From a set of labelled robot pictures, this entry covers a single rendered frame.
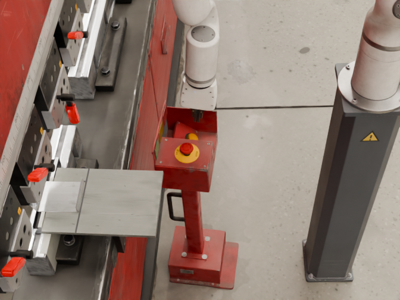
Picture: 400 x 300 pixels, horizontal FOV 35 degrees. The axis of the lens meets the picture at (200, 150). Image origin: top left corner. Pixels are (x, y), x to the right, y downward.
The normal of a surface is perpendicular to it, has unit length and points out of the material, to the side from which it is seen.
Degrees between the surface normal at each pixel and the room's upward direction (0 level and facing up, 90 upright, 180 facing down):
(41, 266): 90
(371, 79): 90
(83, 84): 90
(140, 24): 0
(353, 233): 90
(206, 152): 0
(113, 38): 0
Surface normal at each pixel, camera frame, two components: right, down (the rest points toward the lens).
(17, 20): 1.00, 0.03
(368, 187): 0.00, 0.80
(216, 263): -0.03, -0.61
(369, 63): -0.67, 0.61
